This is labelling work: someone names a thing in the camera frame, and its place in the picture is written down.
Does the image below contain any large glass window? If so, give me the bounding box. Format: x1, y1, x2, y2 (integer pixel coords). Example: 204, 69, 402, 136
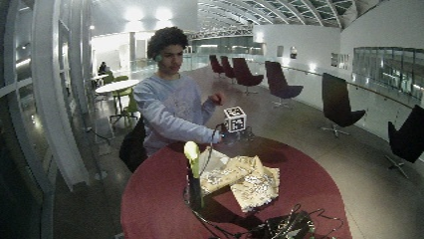
350, 46, 424, 102

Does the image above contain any green chair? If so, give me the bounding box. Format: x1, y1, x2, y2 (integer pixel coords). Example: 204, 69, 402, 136
108, 93, 140, 126
108, 75, 135, 108

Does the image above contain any white round table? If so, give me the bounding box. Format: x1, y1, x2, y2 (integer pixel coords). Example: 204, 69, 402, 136
94, 79, 142, 116

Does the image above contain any gold patterned snack packet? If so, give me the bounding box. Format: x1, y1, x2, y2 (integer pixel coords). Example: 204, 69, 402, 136
228, 165, 281, 214
199, 154, 264, 196

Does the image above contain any white marker cube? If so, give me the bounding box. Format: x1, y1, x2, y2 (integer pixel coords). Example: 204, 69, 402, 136
221, 106, 247, 133

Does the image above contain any dark glass vase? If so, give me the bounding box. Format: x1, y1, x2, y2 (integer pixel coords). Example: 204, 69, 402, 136
187, 174, 207, 211

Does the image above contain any black chair with backrest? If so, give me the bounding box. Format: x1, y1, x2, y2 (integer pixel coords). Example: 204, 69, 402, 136
118, 116, 150, 174

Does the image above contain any wide wall picture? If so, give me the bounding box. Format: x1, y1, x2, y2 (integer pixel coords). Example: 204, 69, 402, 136
329, 52, 350, 71

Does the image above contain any white flower with green stem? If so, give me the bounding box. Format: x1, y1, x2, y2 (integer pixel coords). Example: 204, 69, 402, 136
182, 140, 207, 208

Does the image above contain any the person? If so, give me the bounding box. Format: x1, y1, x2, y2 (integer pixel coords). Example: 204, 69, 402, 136
131, 26, 228, 157

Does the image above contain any black glove cable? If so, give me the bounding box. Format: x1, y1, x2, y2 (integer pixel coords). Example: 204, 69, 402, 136
195, 122, 227, 182

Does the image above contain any dark purple swivel chair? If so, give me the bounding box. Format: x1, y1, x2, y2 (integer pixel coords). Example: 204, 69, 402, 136
217, 55, 237, 82
263, 60, 304, 110
318, 72, 366, 138
385, 104, 424, 179
229, 57, 264, 96
208, 54, 225, 80

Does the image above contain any white paper packet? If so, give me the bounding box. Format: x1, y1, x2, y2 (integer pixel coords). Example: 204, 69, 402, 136
198, 146, 231, 175

